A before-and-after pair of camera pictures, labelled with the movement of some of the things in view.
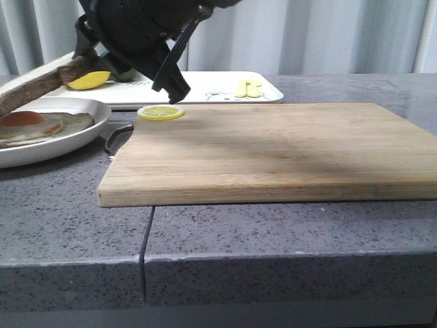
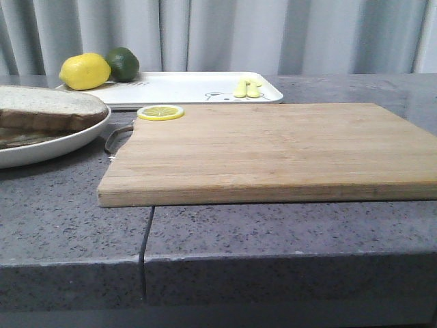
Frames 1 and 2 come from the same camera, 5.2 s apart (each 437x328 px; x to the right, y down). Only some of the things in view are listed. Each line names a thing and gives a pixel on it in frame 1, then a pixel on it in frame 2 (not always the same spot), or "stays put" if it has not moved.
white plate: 26,152 stays put
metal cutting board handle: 117,137 stays put
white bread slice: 82,64 to 22,107
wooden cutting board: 274,153 stays put
